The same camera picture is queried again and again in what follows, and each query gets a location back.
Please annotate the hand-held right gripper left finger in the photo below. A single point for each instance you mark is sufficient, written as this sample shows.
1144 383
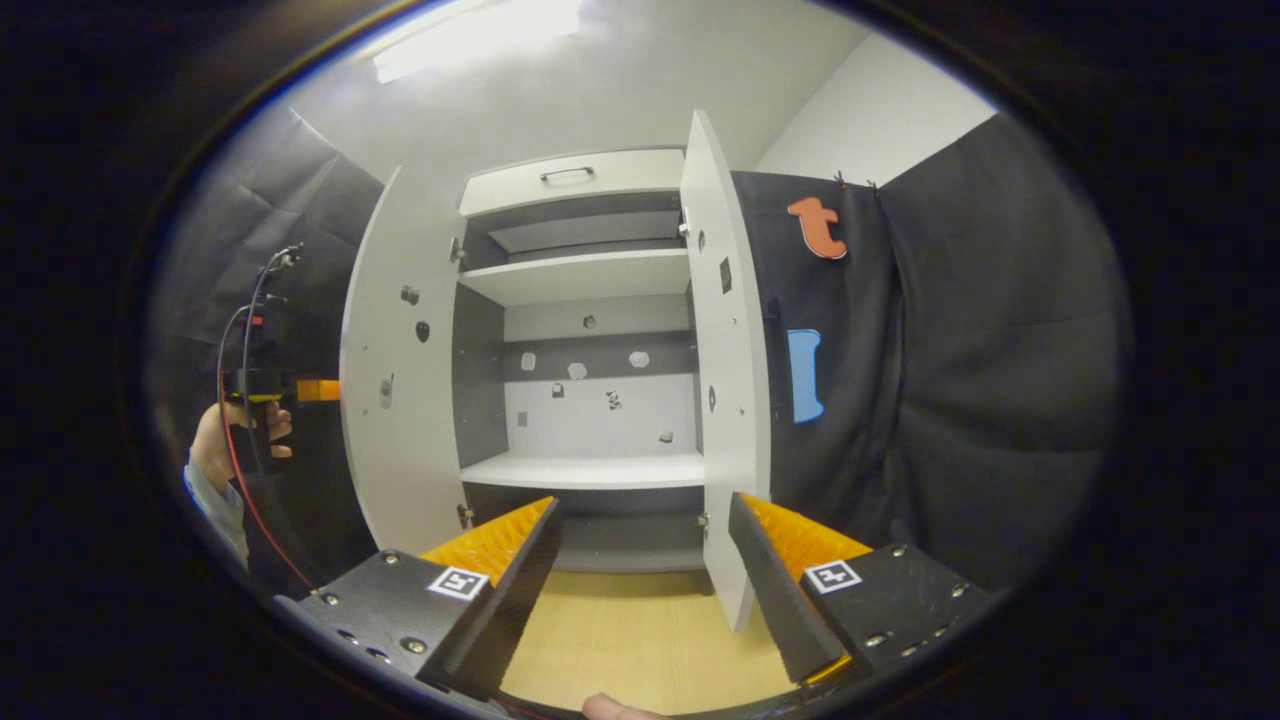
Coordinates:
520 595

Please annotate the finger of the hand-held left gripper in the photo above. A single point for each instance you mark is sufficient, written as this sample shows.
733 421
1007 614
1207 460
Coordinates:
318 391

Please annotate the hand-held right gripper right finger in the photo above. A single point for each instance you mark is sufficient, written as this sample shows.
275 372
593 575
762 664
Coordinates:
775 600

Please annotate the beige cabinet door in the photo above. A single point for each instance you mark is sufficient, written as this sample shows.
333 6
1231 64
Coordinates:
400 450
740 450

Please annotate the beige double-door shoe cabinet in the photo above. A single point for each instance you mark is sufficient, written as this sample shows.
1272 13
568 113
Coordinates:
478 380

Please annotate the white cabinet shelf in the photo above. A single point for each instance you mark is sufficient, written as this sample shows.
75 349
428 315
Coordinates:
580 275
590 470

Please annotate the black backdrop cloth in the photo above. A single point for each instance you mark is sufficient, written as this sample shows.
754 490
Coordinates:
980 350

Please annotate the black backdrop clip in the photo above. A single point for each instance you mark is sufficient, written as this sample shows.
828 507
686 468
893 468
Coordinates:
842 180

